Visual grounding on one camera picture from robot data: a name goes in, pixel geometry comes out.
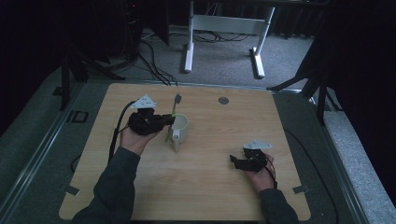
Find green toothbrush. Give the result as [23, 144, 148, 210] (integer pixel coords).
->
[164, 93, 183, 143]

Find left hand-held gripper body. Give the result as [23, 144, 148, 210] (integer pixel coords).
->
[127, 93, 163, 136]

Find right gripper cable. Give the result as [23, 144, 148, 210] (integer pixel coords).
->
[263, 158, 278, 190]

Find person's right hand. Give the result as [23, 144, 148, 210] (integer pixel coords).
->
[244, 153, 276, 194]

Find dark computer tower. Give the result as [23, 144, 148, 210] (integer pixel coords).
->
[120, 0, 145, 62]

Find white cup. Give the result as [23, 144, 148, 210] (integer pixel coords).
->
[169, 113, 191, 153]

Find white desk frame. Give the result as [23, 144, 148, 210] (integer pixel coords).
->
[183, 0, 276, 79]

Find black cables under desk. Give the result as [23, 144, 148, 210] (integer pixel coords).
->
[191, 29, 251, 44]

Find black metal stand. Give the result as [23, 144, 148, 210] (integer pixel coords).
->
[266, 36, 343, 127]
[59, 40, 126, 112]

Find black floor cable bundle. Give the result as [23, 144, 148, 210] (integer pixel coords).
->
[135, 39, 179, 87]

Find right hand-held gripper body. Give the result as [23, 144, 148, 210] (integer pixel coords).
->
[243, 138, 273, 174]

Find grey tape strip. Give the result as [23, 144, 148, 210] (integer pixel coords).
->
[291, 185, 311, 195]
[59, 184, 81, 197]

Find black rectangular floor bracket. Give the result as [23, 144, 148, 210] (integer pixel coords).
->
[65, 109, 90, 124]

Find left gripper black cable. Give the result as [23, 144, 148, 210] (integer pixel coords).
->
[107, 100, 138, 163]

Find person's left hand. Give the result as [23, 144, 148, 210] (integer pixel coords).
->
[119, 125, 161, 156]

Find short black cable loop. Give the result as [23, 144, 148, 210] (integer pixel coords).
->
[70, 153, 82, 174]

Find long black floor cable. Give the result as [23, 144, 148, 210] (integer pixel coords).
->
[283, 128, 340, 224]

